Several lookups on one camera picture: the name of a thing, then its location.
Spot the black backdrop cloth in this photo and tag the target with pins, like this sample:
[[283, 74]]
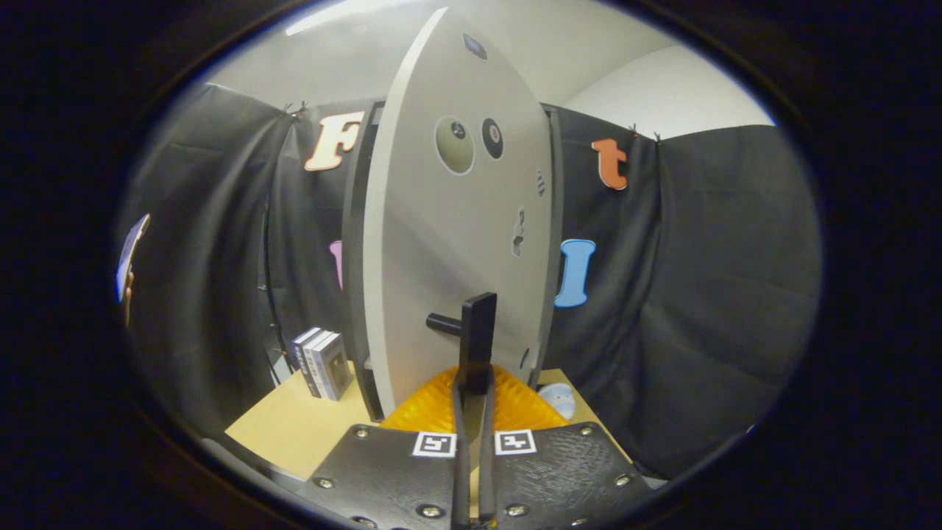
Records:
[[699, 294]]

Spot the thin black stand pole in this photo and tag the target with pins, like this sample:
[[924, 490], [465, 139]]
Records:
[[266, 280]]

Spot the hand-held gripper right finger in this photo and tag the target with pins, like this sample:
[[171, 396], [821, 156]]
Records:
[[486, 471]]

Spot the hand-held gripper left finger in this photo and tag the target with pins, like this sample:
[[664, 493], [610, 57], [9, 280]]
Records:
[[461, 471]]

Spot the dark grey cabinet body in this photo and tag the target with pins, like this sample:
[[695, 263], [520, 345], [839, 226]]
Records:
[[355, 258]]

